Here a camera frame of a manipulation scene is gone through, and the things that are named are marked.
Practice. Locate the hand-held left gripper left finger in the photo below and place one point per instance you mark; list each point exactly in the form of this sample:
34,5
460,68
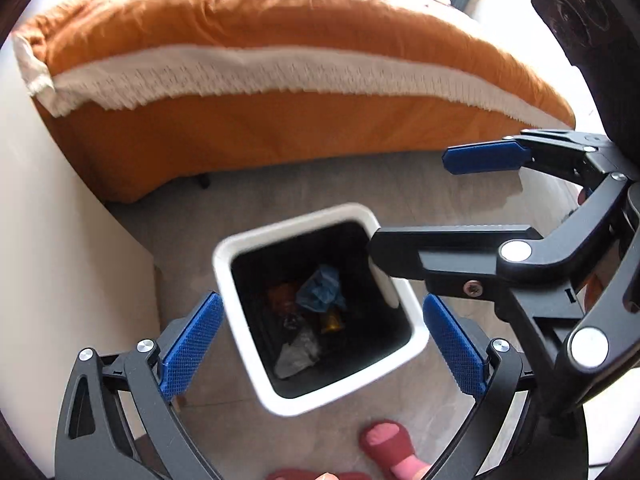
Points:
192,345

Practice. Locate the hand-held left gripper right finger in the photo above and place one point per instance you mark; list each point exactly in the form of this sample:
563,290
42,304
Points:
455,347

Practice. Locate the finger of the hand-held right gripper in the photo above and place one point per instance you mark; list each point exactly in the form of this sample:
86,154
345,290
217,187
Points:
450,255
482,157

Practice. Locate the white square trash bin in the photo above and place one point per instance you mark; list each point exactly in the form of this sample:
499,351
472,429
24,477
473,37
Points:
400,305

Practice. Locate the black bin liner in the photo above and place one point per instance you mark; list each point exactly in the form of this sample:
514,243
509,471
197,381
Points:
260,270

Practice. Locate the orange wrapper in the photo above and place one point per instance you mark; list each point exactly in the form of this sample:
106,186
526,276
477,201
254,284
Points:
282,296

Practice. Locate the clear crumpled plastic wrapper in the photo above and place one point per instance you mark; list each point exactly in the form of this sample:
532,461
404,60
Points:
297,355

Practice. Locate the red slipper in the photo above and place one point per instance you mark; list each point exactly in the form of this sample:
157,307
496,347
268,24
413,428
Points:
387,442

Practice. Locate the yellow wrapper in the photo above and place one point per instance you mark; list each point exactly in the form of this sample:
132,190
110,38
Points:
331,322

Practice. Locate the blue crumpled wrapper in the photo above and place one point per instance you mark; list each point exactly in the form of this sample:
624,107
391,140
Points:
320,290

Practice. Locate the white cabinet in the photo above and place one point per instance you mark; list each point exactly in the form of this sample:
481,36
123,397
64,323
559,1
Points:
75,260

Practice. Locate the black bed leg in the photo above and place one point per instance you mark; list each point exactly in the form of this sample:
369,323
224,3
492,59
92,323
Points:
204,181

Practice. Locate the white fringed throw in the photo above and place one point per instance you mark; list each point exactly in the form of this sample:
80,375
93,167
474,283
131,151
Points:
280,72

